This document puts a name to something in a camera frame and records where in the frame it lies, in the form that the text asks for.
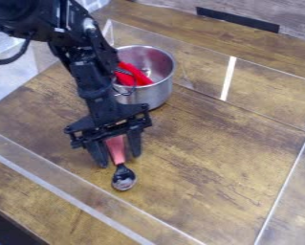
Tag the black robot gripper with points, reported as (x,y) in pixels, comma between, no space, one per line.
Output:
(109,119)

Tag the pink handled metal spoon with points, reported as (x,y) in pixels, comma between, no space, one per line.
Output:
(124,177)

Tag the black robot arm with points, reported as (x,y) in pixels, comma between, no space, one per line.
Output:
(63,24)

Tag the red object in pot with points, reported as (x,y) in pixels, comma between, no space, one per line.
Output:
(131,76)

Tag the small silver metal pot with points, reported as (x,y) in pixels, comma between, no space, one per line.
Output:
(156,64)

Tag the clear acrylic barrier front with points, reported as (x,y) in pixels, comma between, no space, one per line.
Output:
(125,218)

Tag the clear acrylic barrier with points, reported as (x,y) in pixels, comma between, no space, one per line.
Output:
(264,90)
(125,218)

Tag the clear acrylic barrier back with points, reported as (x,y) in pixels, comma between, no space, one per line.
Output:
(264,90)

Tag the black strip on table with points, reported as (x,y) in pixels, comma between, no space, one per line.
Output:
(240,20)

